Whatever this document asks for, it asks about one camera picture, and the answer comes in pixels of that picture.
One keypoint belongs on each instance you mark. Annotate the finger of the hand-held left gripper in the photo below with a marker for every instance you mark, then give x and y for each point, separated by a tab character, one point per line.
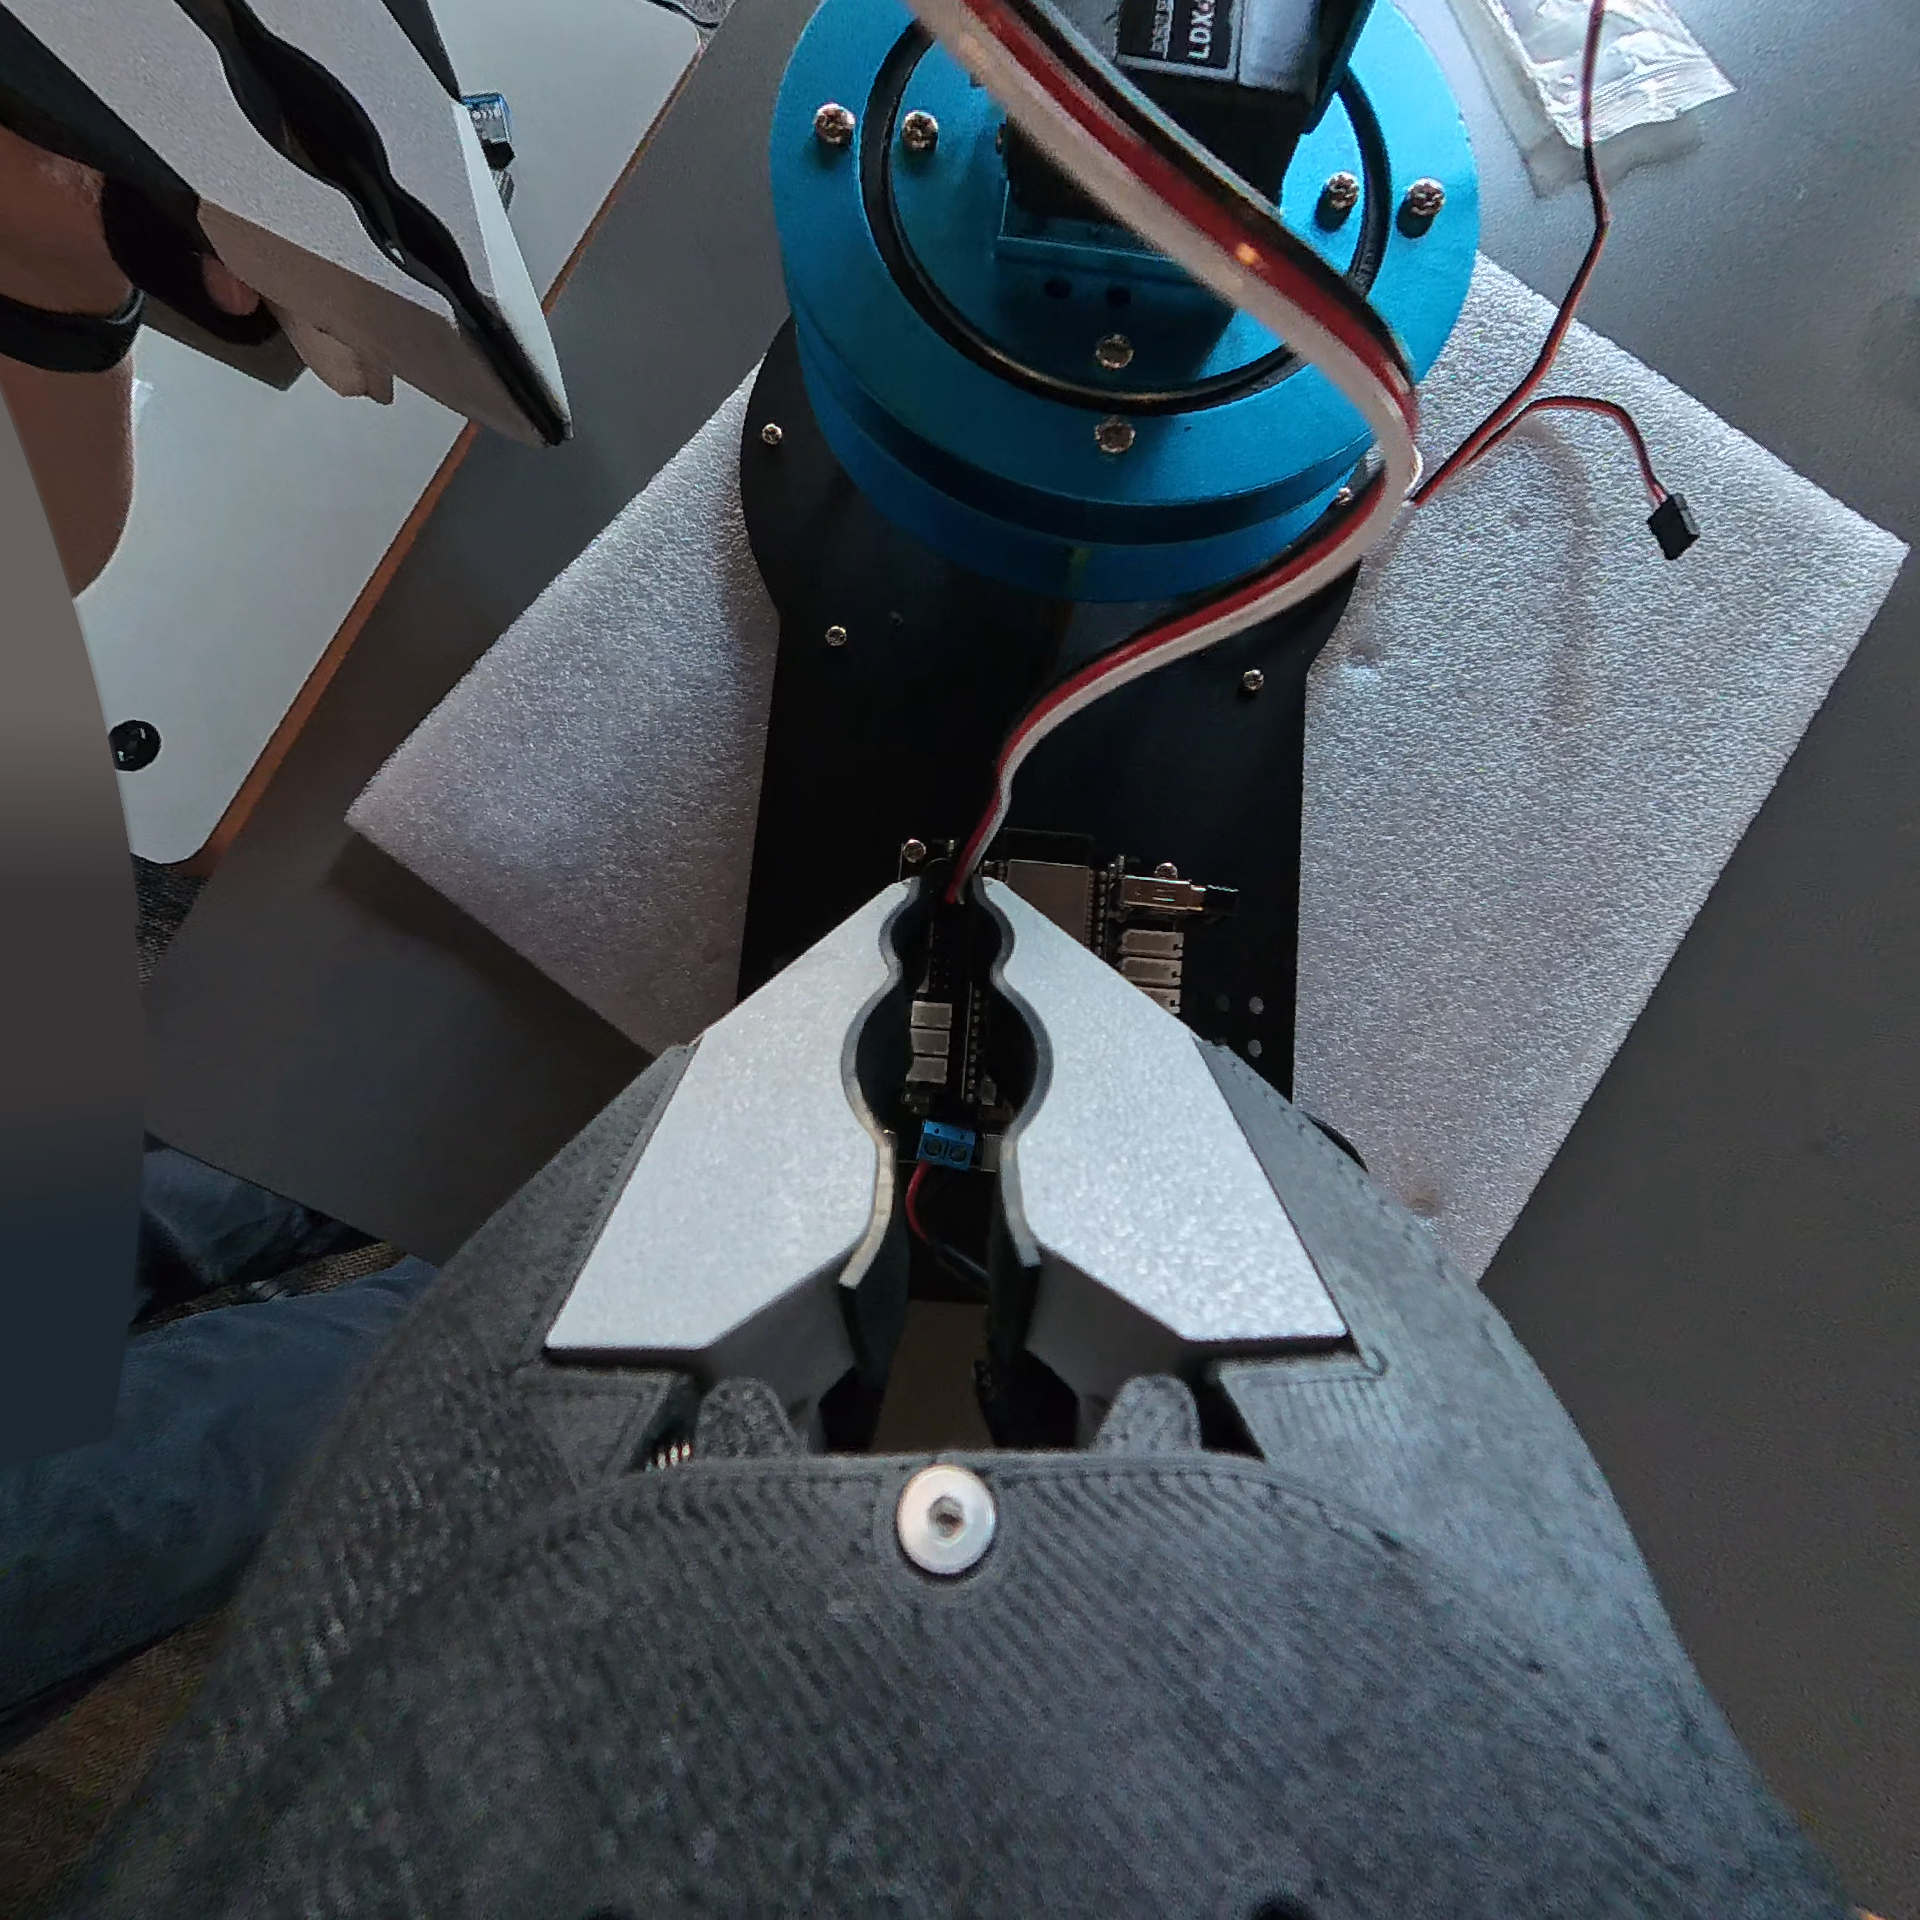
316	226
504	255

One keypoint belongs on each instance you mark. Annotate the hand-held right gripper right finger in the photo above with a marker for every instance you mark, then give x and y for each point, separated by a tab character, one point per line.
1172	1202

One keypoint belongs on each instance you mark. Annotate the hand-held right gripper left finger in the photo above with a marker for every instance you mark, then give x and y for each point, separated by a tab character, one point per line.
704	1202

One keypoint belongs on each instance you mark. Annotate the black control circuit board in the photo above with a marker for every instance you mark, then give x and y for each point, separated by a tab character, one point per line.
1119	902

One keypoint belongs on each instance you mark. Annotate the blue toy robot arm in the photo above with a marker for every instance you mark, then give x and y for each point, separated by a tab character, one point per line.
960	482

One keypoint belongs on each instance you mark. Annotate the person's left forearm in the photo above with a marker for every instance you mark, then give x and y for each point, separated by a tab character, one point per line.
89	452

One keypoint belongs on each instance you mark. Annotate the person's left hand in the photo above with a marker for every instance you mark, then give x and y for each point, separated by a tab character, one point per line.
61	226

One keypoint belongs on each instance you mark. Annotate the black wristband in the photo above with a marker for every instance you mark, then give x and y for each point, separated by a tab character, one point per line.
76	340

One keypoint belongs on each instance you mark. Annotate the white table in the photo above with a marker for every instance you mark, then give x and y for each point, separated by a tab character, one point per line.
301	600

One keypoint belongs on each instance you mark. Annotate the white foam sheet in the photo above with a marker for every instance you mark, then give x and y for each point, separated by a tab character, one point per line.
599	720

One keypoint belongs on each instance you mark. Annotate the person's trouser leg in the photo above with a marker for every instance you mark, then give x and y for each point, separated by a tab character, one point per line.
225	1426

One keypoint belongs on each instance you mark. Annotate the black table grommet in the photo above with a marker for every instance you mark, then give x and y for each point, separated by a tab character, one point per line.
135	744

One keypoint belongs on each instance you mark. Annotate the large clear plastic bag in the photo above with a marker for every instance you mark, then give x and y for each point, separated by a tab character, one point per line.
1636	90

